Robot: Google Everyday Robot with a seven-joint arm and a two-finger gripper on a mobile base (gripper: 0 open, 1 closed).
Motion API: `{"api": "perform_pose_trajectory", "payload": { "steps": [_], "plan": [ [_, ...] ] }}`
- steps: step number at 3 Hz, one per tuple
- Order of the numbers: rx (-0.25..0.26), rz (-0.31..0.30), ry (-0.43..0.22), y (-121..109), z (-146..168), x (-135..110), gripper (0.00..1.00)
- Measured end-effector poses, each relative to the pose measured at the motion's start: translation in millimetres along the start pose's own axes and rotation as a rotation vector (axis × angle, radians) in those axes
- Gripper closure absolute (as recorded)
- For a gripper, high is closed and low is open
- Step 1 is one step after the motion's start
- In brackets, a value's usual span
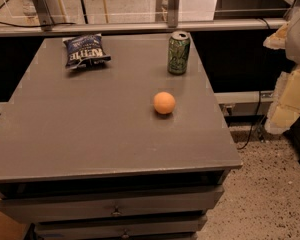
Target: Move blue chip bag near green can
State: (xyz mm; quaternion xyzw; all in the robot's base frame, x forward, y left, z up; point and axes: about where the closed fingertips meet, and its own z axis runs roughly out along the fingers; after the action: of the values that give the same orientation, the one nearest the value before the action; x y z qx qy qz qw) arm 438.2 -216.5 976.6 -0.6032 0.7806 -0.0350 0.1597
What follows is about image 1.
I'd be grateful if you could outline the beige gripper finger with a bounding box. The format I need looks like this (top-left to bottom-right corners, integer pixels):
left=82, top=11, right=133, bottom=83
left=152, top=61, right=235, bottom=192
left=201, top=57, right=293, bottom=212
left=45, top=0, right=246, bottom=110
left=263, top=23, right=289, bottom=50
left=265, top=65, right=300, bottom=134

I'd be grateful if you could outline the blue chip bag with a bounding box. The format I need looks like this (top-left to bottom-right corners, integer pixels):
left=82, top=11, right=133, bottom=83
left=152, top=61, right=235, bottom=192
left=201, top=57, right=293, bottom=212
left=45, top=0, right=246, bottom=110
left=63, top=33, right=111, bottom=70

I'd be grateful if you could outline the orange ball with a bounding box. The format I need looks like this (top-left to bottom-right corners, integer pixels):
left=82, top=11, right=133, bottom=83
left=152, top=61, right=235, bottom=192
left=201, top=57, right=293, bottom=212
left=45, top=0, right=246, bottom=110
left=153, top=92, right=176, bottom=114

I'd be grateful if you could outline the upper grey drawer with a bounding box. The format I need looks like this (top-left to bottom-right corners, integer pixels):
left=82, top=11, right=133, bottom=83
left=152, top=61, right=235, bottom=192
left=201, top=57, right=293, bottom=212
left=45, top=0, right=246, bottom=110
left=0, top=185, right=224, bottom=223

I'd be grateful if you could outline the grey drawer cabinet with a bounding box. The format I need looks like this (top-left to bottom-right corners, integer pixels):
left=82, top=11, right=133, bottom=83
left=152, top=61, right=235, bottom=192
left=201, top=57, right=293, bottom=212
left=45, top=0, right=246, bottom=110
left=0, top=34, right=241, bottom=240

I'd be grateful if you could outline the grey drawer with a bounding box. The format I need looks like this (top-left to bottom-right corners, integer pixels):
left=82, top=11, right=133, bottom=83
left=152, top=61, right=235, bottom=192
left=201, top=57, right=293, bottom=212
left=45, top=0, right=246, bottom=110
left=0, top=185, right=224, bottom=223
left=35, top=215, right=207, bottom=240

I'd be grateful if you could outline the cardboard box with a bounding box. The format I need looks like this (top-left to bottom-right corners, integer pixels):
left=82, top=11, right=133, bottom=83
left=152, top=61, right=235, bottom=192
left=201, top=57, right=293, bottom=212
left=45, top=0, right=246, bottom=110
left=0, top=199, right=28, bottom=240

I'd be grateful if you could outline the metal frame rail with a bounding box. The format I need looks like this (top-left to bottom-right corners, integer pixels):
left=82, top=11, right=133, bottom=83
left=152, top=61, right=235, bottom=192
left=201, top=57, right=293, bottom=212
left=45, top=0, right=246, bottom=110
left=0, top=18, right=285, bottom=37

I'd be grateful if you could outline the green soda can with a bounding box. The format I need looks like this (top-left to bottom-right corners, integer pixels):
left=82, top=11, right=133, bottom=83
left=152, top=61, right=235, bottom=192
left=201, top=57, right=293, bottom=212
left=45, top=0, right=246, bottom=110
left=168, top=31, right=191, bottom=75

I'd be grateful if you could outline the lower grey drawer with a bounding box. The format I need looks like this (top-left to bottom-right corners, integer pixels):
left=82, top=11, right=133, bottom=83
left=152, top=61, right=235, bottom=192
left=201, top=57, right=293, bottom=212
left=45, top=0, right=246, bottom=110
left=35, top=215, right=207, bottom=240

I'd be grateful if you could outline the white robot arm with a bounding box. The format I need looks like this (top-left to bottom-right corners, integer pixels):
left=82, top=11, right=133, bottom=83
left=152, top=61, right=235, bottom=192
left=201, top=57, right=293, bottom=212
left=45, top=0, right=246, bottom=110
left=263, top=7, right=300, bottom=134

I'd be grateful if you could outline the black floor cable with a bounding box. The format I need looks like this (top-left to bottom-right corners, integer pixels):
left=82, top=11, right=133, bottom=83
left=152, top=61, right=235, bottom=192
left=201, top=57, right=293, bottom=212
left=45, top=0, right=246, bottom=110
left=237, top=91, right=263, bottom=151

